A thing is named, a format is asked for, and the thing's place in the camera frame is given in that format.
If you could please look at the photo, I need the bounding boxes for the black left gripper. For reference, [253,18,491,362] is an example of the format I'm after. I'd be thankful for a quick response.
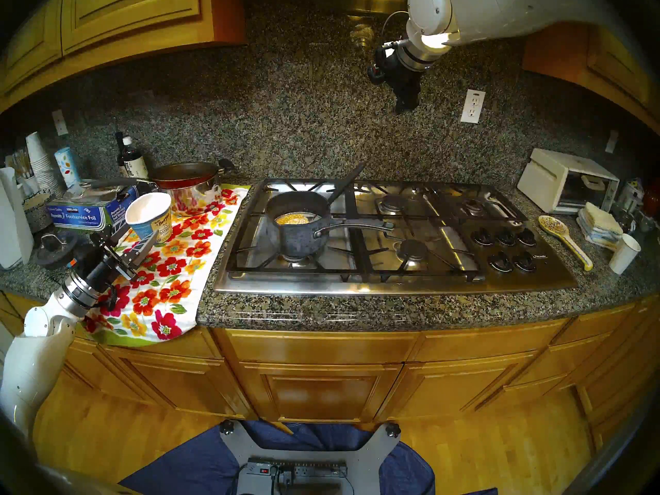
[85,219,160,289]

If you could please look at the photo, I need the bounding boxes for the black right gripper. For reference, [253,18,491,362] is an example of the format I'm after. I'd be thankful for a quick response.
[389,52,423,111]

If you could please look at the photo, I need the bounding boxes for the blue oatmeal paper cup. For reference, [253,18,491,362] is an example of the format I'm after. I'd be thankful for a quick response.
[125,192,172,243]

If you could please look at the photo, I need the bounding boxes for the black cooking spoon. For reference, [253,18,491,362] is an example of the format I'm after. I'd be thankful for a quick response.
[326,161,368,207]

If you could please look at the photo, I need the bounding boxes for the patterned ceramic spoon rest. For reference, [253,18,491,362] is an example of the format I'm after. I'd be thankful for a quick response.
[538,215,595,272]

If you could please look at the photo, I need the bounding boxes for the blue foil sheet box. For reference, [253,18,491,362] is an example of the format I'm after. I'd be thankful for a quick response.
[46,182,142,236]

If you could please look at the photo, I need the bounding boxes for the floral kitchen towel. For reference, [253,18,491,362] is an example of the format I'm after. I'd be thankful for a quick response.
[82,184,251,345]

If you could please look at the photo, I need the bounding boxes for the steel pan red inside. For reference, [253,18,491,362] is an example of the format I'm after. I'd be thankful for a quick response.
[89,159,237,216]

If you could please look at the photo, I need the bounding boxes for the dark bottle white cap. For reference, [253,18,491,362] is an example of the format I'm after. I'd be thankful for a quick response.
[123,136,149,179]

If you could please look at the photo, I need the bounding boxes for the black round lid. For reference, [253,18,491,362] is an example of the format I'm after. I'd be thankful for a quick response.
[35,231,83,270]

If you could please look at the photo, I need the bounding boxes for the leaf print paper cup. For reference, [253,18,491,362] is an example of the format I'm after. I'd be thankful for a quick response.
[54,147,81,188]

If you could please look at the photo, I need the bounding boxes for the patterned round basket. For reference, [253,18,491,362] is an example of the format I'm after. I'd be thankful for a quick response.
[23,190,55,234]

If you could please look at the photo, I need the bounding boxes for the white paper towel roll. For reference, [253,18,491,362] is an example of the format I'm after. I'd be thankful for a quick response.
[0,167,35,270]

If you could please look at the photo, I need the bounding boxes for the stack of white cups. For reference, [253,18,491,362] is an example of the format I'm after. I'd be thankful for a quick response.
[25,131,62,193]

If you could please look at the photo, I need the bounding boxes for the bundle of wooden utensils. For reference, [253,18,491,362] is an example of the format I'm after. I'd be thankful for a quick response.
[11,148,34,180]

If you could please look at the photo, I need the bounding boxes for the white toaster oven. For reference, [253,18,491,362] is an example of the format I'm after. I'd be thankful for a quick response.
[517,147,620,215]

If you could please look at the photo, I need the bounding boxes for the dark speckled saucepan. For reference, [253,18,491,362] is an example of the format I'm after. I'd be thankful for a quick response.
[266,191,395,260]

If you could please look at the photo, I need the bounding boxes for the stainless gas stovetop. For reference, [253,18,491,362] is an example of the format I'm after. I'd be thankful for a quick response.
[214,177,579,297]

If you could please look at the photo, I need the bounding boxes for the dark blue cloth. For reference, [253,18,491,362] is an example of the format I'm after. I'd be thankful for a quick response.
[119,419,498,495]

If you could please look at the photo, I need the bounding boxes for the folded dish cloth stack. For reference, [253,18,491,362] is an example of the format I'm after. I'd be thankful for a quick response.
[576,202,624,251]

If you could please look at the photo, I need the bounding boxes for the wooden base cabinets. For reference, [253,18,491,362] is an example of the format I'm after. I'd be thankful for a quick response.
[0,290,660,453]

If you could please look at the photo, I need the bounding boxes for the plain white paper cup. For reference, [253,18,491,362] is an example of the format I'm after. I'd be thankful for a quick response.
[608,233,641,275]

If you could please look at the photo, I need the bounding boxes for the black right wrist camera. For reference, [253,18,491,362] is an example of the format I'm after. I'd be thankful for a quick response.
[369,43,395,84]

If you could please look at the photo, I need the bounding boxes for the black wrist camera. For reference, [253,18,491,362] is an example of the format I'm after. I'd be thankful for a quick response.
[72,245,104,275]
[369,43,395,84]

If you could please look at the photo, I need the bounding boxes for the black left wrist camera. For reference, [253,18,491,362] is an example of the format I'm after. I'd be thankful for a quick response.
[72,245,104,275]

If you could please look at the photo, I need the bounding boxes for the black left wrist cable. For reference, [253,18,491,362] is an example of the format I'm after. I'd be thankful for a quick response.
[95,285,119,319]

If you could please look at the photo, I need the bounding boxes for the white wall outlet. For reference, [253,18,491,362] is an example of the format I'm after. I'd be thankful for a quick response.
[460,89,486,124]

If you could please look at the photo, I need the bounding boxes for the thin right wrist cable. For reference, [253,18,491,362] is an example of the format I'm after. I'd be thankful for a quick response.
[382,9,413,43]

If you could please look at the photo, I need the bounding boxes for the wooden wall cabinet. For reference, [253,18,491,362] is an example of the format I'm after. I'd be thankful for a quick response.
[0,0,247,113]
[521,14,660,134]

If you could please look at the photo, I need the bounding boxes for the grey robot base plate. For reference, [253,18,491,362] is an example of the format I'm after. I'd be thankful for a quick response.
[219,419,402,495]

